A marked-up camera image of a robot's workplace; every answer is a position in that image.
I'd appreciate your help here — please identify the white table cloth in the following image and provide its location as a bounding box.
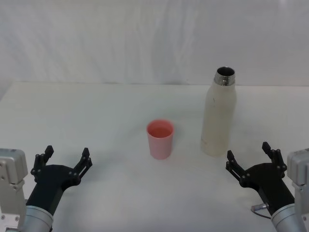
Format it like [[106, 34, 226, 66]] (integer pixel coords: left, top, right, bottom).
[[0, 81, 309, 232]]

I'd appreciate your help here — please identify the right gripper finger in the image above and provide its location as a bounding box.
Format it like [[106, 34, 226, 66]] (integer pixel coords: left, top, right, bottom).
[[261, 141, 288, 175], [225, 149, 250, 187]]

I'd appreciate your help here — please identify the thin dark gripper cable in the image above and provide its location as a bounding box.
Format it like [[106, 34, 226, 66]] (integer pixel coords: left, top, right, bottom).
[[251, 203, 272, 219]]

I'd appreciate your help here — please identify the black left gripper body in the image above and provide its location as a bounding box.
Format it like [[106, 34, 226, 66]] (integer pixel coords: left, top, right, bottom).
[[26, 164, 81, 215]]

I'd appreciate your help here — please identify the pink plastic cup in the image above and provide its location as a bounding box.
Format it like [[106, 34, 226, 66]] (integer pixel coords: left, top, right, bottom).
[[146, 119, 175, 160]]

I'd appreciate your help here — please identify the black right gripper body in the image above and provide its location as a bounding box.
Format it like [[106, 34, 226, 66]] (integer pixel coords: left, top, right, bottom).
[[240, 162, 295, 216]]

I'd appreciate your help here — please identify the white curtain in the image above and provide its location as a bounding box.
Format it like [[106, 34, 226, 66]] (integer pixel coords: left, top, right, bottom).
[[0, 0, 309, 86]]

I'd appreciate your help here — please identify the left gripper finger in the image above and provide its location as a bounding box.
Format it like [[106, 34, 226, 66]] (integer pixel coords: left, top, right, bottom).
[[30, 145, 55, 181], [69, 147, 93, 186]]

